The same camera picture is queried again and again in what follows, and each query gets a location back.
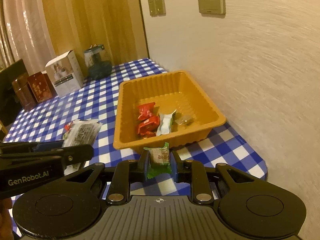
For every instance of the white green snack bar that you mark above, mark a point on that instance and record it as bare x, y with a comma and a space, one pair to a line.
165, 124

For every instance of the large red snack packet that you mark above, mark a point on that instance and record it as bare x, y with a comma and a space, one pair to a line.
148, 127

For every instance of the double wall socket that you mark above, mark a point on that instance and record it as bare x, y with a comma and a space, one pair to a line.
156, 8

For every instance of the red candy with figure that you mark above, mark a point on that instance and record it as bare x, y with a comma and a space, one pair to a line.
145, 111

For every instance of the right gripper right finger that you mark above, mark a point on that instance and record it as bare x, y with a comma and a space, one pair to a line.
192, 172

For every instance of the brown tea canister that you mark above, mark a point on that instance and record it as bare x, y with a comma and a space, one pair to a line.
23, 92

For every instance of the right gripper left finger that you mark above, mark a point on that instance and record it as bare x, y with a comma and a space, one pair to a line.
126, 173

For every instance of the small red candy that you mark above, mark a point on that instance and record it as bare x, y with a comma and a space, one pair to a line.
68, 126

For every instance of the red decorated tea box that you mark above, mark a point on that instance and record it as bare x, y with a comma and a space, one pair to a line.
41, 87

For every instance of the grey seaweed snack packet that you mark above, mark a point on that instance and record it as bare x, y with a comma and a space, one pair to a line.
82, 132

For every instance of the wooden wall panel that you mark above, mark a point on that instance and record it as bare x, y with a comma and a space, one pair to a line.
78, 24

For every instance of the person's left hand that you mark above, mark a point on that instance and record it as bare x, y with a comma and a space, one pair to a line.
6, 222

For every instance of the orange plastic tray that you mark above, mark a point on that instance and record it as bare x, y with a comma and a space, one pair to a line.
171, 92

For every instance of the green candy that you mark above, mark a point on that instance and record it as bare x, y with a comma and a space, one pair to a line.
159, 161

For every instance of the green glass jar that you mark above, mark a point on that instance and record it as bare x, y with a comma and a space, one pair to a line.
97, 62

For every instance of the clear brown candy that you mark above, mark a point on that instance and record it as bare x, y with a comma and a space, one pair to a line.
184, 120

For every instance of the pink curtain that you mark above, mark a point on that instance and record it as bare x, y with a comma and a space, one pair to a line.
27, 33

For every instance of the white product box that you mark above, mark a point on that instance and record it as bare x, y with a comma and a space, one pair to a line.
65, 73

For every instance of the blue white checkered tablecloth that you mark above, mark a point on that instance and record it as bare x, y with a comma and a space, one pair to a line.
99, 99

